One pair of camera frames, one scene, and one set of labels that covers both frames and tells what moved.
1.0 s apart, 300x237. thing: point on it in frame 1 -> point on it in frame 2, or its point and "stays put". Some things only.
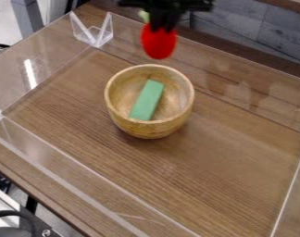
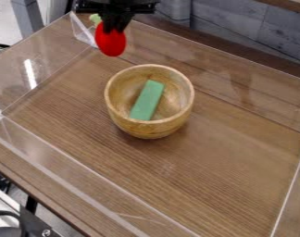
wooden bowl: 149,99 stays put
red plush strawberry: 158,43 -> 112,43
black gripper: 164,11 -> 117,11
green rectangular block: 148,99 stays put
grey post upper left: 27,16 stays put
